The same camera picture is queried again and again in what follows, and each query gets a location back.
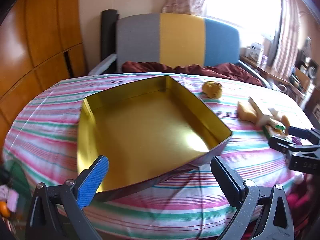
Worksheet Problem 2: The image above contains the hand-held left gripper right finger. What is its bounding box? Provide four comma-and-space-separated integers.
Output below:
210, 156, 295, 240

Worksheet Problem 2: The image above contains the green packet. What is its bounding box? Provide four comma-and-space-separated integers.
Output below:
262, 120, 287, 138

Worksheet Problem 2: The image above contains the black rolled mat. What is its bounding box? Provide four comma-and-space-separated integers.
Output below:
101, 9, 118, 62

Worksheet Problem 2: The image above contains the white carton box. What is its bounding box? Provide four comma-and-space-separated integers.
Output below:
248, 96, 274, 127

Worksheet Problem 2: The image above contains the cluttered shelf unit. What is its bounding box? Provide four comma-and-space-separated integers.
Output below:
290, 37, 320, 105

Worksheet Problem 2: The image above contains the gold tin box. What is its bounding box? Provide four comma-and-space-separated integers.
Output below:
76, 75, 232, 203

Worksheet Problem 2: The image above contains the white chair armrest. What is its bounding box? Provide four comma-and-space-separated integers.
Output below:
88, 54, 117, 76

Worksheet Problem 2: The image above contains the maroon blanket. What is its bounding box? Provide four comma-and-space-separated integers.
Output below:
122, 61, 263, 87

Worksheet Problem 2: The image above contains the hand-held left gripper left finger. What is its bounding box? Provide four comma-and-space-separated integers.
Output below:
25, 155, 110, 240

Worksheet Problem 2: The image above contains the white appliance box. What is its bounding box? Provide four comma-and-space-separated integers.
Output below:
245, 42, 265, 60

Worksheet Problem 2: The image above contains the grey yellow blue headboard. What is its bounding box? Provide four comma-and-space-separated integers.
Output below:
115, 13, 240, 68

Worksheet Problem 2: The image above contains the orange round thing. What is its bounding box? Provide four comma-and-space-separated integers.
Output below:
0, 201, 10, 217

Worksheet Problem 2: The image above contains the yellow sponge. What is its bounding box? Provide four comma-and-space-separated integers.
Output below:
237, 101, 258, 123

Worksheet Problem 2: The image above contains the pink cloth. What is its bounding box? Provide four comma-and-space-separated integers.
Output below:
0, 185, 19, 210

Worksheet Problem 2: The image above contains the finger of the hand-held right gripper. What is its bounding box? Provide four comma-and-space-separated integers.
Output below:
287, 127, 320, 144
269, 135, 320, 155

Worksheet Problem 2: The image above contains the pink clothing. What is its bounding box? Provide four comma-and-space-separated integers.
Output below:
287, 172, 320, 213

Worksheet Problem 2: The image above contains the wooden desk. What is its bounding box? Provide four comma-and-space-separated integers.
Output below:
239, 55, 290, 85

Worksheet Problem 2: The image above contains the window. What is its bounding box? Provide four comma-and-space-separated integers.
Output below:
205, 0, 280, 39

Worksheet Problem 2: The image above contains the wooden wardrobe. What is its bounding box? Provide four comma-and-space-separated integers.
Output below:
0, 0, 88, 130

